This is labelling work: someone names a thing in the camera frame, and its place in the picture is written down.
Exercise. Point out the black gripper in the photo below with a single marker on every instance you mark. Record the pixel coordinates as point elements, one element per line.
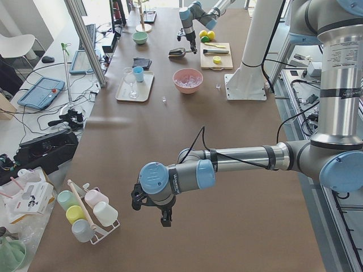
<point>163,209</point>
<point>190,35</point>

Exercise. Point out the stainless steel ice scoop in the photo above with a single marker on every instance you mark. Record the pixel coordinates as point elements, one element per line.
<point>179,52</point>

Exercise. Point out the pink bowl of ice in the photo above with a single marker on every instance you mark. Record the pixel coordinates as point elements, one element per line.
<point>187,80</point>

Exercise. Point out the wooden cup tree stand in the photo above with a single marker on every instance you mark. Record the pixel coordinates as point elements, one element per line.
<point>142,27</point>

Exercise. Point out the white cup on rack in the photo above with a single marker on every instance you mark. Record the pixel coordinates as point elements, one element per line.
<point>105,213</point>

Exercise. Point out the light blue plastic cup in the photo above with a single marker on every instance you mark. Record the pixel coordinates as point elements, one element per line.
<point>138,73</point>

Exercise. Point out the pink cup on rack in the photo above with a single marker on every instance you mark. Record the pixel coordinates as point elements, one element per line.
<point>93,197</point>

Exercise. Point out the grey blue cup on rack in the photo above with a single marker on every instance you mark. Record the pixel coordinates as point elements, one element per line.
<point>82,230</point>

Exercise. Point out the yellow cup on rack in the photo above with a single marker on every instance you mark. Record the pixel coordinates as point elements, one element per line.
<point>74,213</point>

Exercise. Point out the green cup on rack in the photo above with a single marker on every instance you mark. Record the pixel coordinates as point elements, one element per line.
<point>66,199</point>

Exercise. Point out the yellow plastic knife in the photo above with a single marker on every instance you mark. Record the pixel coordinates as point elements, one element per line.
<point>214,45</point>

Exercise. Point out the green lime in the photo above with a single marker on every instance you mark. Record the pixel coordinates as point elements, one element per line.
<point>205,39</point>

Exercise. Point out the lower whole yellow lemon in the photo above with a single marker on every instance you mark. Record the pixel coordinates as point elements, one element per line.
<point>203,33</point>

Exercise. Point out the whole yellow lemon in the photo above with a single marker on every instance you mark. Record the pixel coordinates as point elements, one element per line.
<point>203,33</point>
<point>211,35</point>

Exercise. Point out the upper whole yellow lemon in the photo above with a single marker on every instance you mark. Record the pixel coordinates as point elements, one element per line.
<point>211,35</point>

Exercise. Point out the bamboo cutting board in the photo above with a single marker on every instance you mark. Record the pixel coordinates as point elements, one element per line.
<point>207,59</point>

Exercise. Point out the halved lemon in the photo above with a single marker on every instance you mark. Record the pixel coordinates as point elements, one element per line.
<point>216,59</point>

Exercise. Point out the black framed glass tray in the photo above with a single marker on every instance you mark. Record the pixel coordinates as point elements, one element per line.
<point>149,16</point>

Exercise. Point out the folded grey cloth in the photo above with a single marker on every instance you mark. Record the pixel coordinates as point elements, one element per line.
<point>145,63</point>

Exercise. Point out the pale green bowl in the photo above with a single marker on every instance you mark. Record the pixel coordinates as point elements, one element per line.
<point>140,38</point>

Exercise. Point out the clear wine glass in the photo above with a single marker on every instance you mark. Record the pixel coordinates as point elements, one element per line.
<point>130,79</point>

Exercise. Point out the wooden muddler stick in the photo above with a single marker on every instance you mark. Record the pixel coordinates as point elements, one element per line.
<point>87,215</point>

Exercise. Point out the black computer monitor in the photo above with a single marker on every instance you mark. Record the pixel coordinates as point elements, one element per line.
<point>118,19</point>

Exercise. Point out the cream plastic tray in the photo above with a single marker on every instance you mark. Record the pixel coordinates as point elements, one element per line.
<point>143,89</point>

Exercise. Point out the black keyboard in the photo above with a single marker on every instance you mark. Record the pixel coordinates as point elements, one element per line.
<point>91,30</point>

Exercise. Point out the upper blue teach pendant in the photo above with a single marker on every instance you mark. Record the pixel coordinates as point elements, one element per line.
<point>80,63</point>

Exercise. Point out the blue teach pendant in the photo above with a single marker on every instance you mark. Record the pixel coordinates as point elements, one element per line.
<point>80,63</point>
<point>42,94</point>

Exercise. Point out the lower blue teach pendant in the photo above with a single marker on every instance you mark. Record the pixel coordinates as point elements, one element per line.
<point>42,94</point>

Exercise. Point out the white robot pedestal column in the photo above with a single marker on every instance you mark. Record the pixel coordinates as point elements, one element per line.
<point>247,82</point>

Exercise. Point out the white wire cup rack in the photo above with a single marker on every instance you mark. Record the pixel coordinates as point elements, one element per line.
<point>101,232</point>

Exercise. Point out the aluminium frame post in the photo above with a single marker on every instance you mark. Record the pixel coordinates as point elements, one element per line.
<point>81,30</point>

